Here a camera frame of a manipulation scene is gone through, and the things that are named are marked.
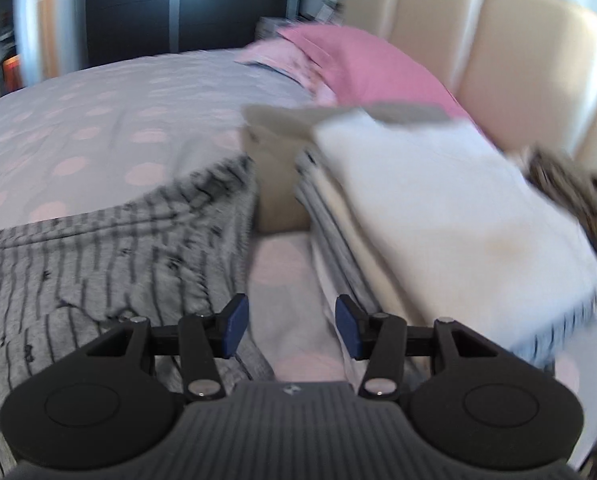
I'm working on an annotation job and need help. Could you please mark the beige padded headboard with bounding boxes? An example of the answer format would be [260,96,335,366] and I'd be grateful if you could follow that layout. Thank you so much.
[339,0,597,181]

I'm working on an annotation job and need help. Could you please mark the white nightstand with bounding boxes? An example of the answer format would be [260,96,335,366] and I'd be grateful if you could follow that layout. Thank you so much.
[255,16,299,43]

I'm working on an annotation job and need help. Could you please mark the grey striped pyjama pants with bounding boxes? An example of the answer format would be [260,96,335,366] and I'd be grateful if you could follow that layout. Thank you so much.
[0,155,279,471]

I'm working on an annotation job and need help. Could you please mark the black sliding wardrobe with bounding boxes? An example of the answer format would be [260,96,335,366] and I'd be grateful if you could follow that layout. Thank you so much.
[86,0,294,68]

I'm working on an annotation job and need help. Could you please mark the brown plaid cloth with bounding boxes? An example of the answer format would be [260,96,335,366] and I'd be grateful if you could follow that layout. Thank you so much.
[521,147,597,256]

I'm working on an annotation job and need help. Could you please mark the cream folded garment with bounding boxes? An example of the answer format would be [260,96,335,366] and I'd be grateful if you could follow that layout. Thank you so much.
[319,165,429,326]

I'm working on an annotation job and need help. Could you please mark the taupe fleece blanket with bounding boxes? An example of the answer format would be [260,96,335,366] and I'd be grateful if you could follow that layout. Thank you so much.
[241,102,454,233]

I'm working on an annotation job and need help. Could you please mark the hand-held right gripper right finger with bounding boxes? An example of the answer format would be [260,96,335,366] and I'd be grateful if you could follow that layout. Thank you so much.
[335,295,499,403]

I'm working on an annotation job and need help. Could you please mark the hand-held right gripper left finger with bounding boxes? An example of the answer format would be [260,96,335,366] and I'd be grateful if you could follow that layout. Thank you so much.
[86,294,250,403]

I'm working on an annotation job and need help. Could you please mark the pale pink patterned pillow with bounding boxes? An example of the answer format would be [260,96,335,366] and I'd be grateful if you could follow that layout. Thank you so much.
[236,40,337,106]

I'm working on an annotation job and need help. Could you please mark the bed with pink-dotted grey sheet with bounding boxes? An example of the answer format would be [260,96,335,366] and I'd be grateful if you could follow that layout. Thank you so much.
[0,50,597,480]

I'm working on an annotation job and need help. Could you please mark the plain pink pillow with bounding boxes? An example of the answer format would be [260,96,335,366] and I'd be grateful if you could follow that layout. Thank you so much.
[278,24,479,121]

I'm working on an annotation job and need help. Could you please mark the white folded sweatshirt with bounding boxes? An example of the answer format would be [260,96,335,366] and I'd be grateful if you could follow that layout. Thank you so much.
[311,110,597,356]

